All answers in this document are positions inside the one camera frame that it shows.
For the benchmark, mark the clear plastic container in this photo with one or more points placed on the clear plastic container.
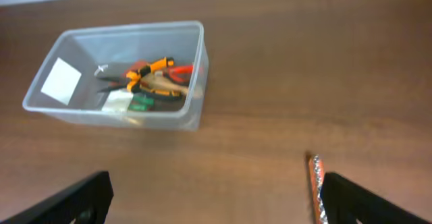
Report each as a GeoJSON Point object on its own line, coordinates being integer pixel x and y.
{"type": "Point", "coordinates": [65, 86]}

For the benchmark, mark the orange socket bit rail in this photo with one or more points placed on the orange socket bit rail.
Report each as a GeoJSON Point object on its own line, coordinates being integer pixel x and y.
{"type": "Point", "coordinates": [316, 177]}

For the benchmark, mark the red handled cutting pliers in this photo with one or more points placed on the red handled cutting pliers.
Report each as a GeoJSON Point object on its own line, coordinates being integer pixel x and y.
{"type": "Point", "coordinates": [180, 75]}

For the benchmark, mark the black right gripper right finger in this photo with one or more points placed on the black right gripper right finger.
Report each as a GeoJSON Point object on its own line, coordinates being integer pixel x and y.
{"type": "Point", "coordinates": [347, 202]}

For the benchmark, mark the orange black long-nose pliers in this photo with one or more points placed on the orange black long-nose pliers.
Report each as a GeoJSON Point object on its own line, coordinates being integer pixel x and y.
{"type": "Point", "coordinates": [134, 81]}

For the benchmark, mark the clear box of coloured bits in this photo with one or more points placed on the clear box of coloured bits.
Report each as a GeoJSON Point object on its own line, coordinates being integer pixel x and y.
{"type": "Point", "coordinates": [121, 101]}

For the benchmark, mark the orange scraper with wooden handle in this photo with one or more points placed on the orange scraper with wooden handle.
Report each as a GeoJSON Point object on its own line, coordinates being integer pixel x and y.
{"type": "Point", "coordinates": [159, 81]}

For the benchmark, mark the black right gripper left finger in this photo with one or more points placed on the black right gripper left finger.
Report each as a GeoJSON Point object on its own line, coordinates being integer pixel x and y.
{"type": "Point", "coordinates": [86, 201]}

